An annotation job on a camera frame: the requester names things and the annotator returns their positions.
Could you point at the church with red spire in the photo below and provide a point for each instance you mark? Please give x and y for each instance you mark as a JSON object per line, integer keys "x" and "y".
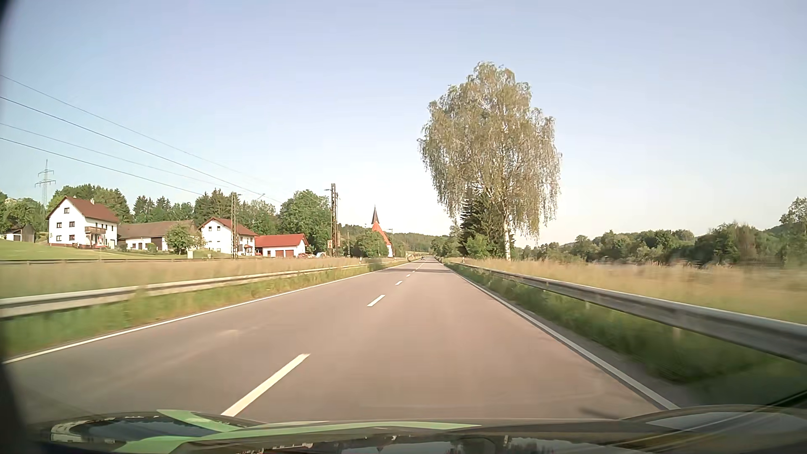
{"x": 380, "y": 232}

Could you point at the wooden utility pole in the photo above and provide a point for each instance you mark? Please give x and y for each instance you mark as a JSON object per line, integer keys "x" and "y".
{"x": 333, "y": 217}
{"x": 234, "y": 224}

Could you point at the dark conifer tree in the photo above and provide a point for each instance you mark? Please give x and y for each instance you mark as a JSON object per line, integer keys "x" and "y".
{"x": 480, "y": 227}

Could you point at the grey asphalt road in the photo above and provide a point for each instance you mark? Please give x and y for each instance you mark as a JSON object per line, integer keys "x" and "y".
{"x": 416, "y": 340}

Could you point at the tall birch tree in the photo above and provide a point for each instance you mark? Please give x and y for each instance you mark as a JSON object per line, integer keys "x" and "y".
{"x": 492, "y": 151}

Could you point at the white garage with red roof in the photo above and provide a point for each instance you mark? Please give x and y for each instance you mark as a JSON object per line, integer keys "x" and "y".
{"x": 282, "y": 246}

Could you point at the white house with red roof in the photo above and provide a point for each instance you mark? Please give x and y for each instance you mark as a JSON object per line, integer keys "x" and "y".
{"x": 79, "y": 224}
{"x": 220, "y": 236}

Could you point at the road markings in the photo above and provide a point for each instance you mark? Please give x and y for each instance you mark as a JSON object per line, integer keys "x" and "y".
{"x": 268, "y": 383}

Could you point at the car's own bonnet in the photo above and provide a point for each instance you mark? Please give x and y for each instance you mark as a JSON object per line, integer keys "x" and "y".
{"x": 403, "y": 435}

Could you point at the low house with brown roof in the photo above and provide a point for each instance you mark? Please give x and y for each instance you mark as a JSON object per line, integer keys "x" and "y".
{"x": 148, "y": 234}

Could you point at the row of green trees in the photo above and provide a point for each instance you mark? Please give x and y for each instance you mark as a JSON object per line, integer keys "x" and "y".
{"x": 662, "y": 246}

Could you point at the grass verge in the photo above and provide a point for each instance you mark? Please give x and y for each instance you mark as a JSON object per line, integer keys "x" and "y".
{"x": 126, "y": 312}
{"x": 643, "y": 343}

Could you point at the dry grass field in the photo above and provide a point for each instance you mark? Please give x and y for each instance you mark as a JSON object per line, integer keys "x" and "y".
{"x": 693, "y": 284}
{"x": 126, "y": 272}

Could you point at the electricity pylon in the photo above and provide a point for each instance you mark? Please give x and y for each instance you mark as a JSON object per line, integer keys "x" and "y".
{"x": 45, "y": 183}

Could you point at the green lawn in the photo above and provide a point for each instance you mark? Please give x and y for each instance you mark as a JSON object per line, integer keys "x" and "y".
{"x": 38, "y": 250}

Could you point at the metal guard rail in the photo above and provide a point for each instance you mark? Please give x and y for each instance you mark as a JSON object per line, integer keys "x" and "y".
{"x": 693, "y": 318}
{"x": 126, "y": 292}

